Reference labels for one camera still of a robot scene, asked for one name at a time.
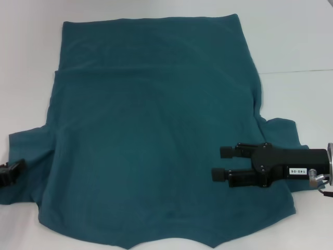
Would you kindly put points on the blue-green shirt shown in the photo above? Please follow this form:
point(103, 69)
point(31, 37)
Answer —
point(166, 104)

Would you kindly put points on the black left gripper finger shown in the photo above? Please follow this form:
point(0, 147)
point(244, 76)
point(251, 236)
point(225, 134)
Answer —
point(13, 166)
point(6, 175)

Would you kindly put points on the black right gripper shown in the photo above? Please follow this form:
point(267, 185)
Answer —
point(286, 161)

